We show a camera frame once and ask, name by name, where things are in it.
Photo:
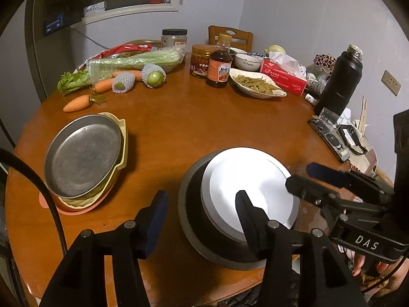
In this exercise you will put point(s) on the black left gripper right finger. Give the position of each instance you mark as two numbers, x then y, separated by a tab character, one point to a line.
270	241

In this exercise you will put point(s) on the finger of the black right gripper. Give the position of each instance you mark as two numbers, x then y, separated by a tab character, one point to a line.
354	181
314	193

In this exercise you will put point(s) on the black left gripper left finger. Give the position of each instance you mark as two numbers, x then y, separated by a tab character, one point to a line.
130	242

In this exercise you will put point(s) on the large steel bowl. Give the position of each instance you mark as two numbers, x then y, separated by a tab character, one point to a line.
201	233

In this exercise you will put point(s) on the yellow shell-shaped plate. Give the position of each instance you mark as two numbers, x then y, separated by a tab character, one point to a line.
86	200

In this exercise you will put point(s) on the red noodle cup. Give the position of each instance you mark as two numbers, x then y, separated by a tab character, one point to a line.
256	172

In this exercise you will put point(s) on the pink plastic plate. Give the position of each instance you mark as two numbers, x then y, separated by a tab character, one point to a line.
63	209

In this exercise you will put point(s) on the steel plate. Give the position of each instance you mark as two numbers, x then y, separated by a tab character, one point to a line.
82	155

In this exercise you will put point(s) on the right hand red nails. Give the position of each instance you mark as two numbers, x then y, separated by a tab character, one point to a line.
382	270

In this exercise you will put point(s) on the black device on table edge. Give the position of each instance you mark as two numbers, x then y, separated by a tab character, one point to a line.
342	139

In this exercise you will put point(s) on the small white bottle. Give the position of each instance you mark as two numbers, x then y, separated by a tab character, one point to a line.
310	99

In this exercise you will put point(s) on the black thermos flask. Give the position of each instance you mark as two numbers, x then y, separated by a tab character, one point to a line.
342	83

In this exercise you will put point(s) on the red tissue box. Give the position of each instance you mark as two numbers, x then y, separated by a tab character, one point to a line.
285	71

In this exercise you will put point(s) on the white dish with food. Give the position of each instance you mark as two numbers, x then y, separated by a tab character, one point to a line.
256	85

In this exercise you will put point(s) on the front carrot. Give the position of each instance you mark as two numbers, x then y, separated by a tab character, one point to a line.
83	102

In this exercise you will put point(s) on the carrot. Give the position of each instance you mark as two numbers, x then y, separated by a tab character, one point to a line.
136	73
103	86
83	102

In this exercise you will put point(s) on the middle carrot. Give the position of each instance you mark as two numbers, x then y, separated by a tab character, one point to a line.
103	86

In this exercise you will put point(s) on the white ceramic bowl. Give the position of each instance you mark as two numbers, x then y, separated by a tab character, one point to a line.
247	63

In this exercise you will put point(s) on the foam-wrapped fruit left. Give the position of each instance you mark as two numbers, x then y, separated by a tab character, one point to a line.
123	83

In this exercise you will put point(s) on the foam-wrapped green fruit right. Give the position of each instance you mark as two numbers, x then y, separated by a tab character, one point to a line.
153	76

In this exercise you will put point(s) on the back carrot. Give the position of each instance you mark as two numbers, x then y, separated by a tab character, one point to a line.
136	73

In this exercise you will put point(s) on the dark sauce bottle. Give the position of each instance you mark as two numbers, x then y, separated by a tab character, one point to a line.
220	62

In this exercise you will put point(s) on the wrapped celery bunch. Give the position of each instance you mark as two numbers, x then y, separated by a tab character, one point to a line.
97	69

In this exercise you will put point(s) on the wooden chair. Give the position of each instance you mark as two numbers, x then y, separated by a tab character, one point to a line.
240	39

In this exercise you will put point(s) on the grey refrigerator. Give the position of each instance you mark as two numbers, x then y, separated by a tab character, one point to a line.
22	91

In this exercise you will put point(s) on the red snack bag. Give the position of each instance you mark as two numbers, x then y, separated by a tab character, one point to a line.
125	50

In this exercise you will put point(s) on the chili sauce jar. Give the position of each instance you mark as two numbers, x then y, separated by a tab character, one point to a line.
200	59

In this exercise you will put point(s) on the clear jar black lid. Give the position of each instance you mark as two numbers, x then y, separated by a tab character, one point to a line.
174	37

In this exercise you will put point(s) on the wall socket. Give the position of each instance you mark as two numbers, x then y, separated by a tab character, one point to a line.
391	82

